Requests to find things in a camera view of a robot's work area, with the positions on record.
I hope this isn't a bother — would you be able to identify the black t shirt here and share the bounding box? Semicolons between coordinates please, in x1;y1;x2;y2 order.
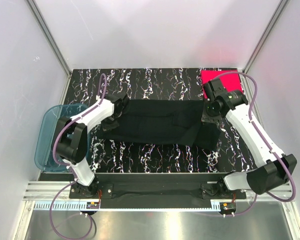
96;99;221;151

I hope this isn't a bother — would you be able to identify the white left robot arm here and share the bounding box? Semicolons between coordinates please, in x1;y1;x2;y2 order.
51;95;130;198

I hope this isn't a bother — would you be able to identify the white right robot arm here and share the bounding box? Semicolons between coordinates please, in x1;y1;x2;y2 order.
201;78;297;199

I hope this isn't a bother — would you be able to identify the folded red t shirt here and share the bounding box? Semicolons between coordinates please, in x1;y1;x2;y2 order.
200;70;243;92

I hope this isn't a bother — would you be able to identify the blue transparent plastic bin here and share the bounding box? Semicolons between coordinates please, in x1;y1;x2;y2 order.
34;103;88;173

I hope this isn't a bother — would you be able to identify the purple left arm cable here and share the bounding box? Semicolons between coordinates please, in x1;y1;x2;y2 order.
48;72;108;238

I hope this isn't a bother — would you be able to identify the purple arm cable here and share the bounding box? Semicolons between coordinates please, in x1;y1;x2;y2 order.
48;72;108;238
216;71;297;216

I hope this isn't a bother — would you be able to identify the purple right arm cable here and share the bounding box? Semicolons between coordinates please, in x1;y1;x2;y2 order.
216;71;297;216

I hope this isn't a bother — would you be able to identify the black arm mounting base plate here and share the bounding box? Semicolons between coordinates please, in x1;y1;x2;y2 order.
69;173;246;200

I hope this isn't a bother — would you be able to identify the aluminium frame rail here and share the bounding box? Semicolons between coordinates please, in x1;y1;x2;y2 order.
22;181;296;201

